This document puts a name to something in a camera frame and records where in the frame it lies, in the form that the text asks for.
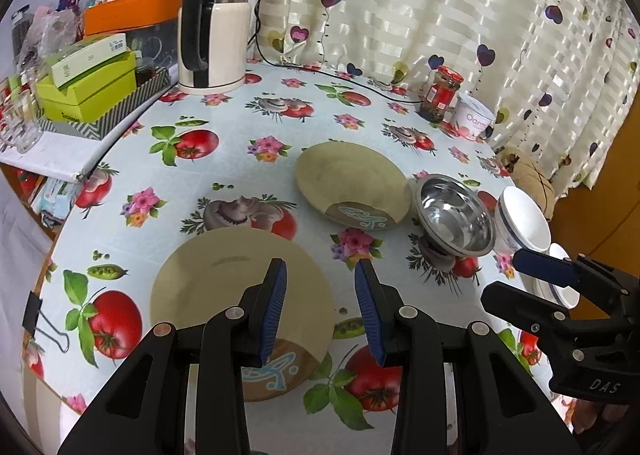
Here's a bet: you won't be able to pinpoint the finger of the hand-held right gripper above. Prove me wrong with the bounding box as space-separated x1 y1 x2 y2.
481 280 581 351
512 247 626 306

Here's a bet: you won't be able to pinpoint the glass jar with red lid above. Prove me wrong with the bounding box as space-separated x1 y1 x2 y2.
419 66 463 123

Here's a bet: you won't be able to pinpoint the ball of brown twine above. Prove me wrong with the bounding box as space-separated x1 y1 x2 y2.
500 148 557 221

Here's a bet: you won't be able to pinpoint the white bowl with blue rim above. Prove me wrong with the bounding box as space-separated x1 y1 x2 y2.
532 243 583 310
494 186 552 256

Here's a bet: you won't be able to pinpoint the stainless steel bowl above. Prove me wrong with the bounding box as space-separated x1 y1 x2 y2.
410 174 497 257

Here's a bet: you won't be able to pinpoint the clear glass cups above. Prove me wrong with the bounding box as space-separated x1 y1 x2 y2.
0 75 46 153

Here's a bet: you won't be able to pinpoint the cream electric kettle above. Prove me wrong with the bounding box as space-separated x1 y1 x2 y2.
177 0 251 96

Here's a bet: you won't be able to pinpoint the chevron pattern box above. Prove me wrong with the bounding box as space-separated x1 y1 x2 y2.
37 68 171 141

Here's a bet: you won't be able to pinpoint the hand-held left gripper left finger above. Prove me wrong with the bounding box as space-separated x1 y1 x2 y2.
57 257 288 455

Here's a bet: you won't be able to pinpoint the black power cable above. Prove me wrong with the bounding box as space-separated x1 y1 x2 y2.
252 0 423 103

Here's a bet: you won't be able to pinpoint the pale green box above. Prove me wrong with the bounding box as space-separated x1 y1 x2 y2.
46 32 128 88

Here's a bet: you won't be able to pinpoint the black binder clip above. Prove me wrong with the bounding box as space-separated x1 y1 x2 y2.
21 291 71 352

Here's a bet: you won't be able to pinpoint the clear plastic bag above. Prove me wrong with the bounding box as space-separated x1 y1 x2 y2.
12 5 83 71

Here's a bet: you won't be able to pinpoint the beige plate with blue fish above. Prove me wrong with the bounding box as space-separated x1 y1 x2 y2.
150 227 336 403
294 141 412 232

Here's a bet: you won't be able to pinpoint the wooden wardrobe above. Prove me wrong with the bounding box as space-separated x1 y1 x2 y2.
550 175 640 261

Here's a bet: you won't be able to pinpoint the orange box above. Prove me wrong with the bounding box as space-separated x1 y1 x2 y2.
82 0 186 36

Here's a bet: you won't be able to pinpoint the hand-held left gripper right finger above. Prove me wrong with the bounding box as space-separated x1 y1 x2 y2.
354 259 583 455

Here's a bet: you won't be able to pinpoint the white flat carton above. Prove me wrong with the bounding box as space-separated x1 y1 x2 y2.
0 130 121 183

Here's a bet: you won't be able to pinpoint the cream curtain with heart print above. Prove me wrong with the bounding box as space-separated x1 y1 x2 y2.
247 0 640 196

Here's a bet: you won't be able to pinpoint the white yogurt tub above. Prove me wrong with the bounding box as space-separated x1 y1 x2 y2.
452 91 496 142

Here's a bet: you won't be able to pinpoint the lime green box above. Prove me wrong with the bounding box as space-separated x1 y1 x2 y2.
36 51 138 123

